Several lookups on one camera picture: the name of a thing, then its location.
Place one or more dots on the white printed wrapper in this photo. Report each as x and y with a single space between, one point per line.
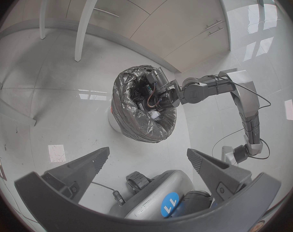
154 115

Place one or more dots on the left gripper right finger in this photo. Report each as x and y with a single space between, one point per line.
219 177

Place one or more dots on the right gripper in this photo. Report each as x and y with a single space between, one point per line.
165 101

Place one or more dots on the black plastic bag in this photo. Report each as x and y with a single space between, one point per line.
136 129

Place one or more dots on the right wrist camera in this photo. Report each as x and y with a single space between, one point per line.
150 88

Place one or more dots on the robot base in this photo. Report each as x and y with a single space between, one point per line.
156 190

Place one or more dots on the beige cabinet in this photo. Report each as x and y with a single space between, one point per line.
161 20

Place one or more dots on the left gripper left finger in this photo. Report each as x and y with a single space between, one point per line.
81 175

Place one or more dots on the white trash bin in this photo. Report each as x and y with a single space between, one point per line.
113 123

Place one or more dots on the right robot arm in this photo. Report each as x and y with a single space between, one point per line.
245 93

